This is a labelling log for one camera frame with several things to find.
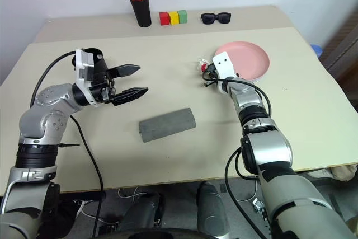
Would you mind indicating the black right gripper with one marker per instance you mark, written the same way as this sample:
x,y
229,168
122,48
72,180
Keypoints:
x,y
211,74

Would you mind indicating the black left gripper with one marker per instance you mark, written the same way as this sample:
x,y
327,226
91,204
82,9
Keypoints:
x,y
102,88

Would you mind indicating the white red wrapper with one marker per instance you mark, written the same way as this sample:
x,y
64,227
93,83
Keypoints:
x,y
202,62

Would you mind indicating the pink plate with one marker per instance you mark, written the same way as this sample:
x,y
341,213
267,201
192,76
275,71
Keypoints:
x,y
249,57

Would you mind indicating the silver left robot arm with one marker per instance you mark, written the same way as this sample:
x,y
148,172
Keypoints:
x,y
50,110

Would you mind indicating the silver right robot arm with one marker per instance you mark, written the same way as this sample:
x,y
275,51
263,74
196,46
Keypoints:
x,y
268,149

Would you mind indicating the black sunglasses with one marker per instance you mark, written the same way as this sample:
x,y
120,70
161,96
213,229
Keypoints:
x,y
207,19

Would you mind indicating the green wooden block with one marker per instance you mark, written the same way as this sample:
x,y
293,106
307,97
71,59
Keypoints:
x,y
182,16

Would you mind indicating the yellow wooden block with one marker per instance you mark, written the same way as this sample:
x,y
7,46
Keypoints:
x,y
173,18

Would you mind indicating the tall black tool holder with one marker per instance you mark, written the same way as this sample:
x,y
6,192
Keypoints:
x,y
142,15

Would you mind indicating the red wooden block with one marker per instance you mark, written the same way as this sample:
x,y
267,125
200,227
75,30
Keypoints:
x,y
164,18

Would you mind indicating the black zip tie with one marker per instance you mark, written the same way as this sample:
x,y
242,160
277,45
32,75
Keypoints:
x,y
68,145

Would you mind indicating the small blue object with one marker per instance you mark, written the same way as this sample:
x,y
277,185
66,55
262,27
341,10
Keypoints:
x,y
317,50

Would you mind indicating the dark rounded shape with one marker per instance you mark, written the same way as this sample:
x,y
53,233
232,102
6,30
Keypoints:
x,y
142,213
212,208

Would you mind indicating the small grey metal connector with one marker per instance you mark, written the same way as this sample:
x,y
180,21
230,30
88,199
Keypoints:
x,y
258,205

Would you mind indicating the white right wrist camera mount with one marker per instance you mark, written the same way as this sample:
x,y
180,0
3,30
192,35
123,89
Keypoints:
x,y
223,65

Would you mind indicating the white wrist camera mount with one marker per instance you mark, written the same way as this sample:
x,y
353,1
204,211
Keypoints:
x,y
223,65
79,60

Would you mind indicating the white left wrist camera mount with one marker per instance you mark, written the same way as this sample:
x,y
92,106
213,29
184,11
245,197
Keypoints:
x,y
79,60

